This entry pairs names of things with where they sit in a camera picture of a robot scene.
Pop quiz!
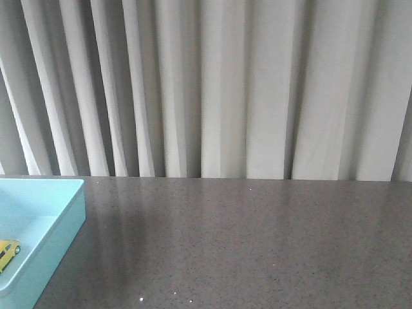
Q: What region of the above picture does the yellow toy beetle car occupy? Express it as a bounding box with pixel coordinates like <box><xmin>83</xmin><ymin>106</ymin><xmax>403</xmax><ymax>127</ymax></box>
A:
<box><xmin>0</xmin><ymin>239</ymin><xmax>21</xmax><ymax>273</ymax></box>

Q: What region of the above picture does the light blue storage box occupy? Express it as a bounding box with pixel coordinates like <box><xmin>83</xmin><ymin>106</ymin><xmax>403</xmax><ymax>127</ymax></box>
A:
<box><xmin>1</xmin><ymin>178</ymin><xmax>86</xmax><ymax>308</ymax></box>

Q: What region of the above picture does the grey pleated curtain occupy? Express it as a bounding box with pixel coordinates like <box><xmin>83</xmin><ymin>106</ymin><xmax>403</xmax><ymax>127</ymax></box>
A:
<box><xmin>1</xmin><ymin>1</ymin><xmax>411</xmax><ymax>181</ymax></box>

